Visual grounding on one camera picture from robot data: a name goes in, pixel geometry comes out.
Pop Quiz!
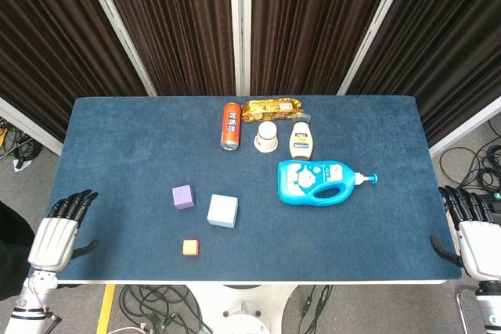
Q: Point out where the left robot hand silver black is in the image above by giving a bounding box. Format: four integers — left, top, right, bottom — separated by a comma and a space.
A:
27, 189, 101, 272

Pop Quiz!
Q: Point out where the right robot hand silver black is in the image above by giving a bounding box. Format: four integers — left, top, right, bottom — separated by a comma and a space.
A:
429, 185, 501, 281

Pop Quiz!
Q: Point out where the purple cube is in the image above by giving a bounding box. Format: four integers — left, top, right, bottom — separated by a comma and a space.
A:
171, 184, 196, 210

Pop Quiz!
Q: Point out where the person in black clothing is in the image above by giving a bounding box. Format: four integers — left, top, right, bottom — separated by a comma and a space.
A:
0, 200, 36, 302

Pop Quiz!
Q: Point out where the black power strip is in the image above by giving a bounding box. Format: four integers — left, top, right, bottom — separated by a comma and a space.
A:
483, 189, 501, 214

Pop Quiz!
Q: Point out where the yellow floor tape strip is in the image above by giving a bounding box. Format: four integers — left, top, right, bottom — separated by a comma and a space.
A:
96, 284, 117, 334

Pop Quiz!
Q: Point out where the blue table mat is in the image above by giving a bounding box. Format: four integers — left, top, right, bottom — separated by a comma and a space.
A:
29, 95, 463, 282

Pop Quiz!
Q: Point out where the light blue cube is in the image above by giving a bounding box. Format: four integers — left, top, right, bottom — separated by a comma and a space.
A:
206, 193, 239, 229

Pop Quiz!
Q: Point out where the blue detergent bottle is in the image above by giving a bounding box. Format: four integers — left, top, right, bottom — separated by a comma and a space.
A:
276, 160, 380, 207

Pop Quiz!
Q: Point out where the brown curtain partition panel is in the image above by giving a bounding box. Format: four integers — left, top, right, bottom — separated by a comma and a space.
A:
338, 0, 501, 159
234, 0, 416, 96
0, 0, 157, 157
77, 0, 246, 97

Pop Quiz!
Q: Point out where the cream mayonnaise squeeze bottle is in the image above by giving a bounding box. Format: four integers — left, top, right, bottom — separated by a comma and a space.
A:
289, 113, 316, 161

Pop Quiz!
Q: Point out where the orange soda can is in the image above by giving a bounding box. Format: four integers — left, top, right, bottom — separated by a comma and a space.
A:
220, 102, 243, 152

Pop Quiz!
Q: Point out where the white paper cup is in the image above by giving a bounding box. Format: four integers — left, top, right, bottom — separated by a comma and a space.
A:
253, 121, 279, 154

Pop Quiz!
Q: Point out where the gold snack package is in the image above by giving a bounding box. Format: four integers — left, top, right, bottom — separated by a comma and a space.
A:
240, 99, 305, 123

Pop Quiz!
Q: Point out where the grey metal tube frame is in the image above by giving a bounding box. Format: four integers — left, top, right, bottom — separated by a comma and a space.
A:
455, 286, 478, 334

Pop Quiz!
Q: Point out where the black floor cable bundle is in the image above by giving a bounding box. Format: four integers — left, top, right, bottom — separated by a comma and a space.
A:
0, 117, 44, 165
438, 118, 501, 196
117, 285, 214, 334

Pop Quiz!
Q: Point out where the black cable with inline box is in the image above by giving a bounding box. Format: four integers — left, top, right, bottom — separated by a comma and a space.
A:
299, 285, 333, 334

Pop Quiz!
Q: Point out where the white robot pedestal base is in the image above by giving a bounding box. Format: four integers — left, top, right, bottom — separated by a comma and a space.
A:
187, 285, 294, 334

